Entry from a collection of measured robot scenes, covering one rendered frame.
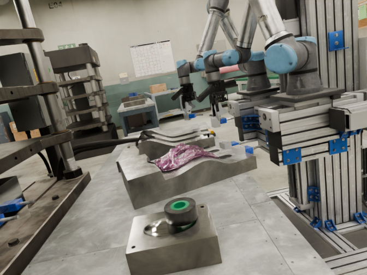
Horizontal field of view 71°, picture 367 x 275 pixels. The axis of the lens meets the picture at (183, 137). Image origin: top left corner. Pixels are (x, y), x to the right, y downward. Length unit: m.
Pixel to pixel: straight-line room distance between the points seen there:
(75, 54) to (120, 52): 2.76
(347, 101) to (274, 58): 0.40
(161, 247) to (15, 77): 1.27
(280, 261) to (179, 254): 0.21
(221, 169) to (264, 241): 0.39
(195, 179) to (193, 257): 0.40
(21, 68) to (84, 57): 3.54
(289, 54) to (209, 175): 0.54
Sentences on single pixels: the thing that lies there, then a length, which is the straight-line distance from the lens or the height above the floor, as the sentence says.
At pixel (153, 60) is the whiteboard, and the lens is 7.71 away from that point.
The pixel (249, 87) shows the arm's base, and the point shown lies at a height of 1.06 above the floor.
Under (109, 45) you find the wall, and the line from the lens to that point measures 7.76.
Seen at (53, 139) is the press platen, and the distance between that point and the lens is 1.41.
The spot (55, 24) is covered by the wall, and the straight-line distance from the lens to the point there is 8.05.
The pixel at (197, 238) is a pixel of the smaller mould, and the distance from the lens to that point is 0.59.
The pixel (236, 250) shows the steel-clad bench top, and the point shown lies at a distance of 0.66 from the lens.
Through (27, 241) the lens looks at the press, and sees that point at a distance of 1.03.
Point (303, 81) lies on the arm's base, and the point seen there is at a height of 1.09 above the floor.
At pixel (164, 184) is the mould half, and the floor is 0.86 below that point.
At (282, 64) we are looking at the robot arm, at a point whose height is 1.18.
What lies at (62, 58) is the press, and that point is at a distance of 5.18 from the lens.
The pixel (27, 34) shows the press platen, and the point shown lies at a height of 1.51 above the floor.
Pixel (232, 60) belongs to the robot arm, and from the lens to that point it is 1.29.
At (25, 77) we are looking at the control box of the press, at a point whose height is 1.34.
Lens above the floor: 1.21
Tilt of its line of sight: 14 degrees down
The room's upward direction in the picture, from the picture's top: 11 degrees counter-clockwise
